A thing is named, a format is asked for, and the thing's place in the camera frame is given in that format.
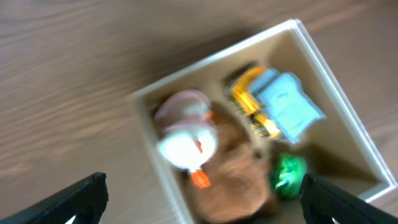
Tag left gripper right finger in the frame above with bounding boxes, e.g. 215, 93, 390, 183
299, 174, 397, 224

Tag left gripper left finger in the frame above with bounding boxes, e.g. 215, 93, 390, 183
1, 172, 108, 224

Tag green round toy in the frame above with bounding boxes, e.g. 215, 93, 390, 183
270, 152, 308, 200

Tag white cardboard box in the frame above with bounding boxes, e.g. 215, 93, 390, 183
131, 19, 397, 223

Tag brown plush bear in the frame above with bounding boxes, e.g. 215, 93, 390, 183
186, 122, 280, 223

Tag grey yellow toy truck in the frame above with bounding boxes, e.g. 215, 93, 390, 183
226, 63, 326, 144

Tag pink white duck toy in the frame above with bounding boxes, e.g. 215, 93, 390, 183
154, 90, 218, 189

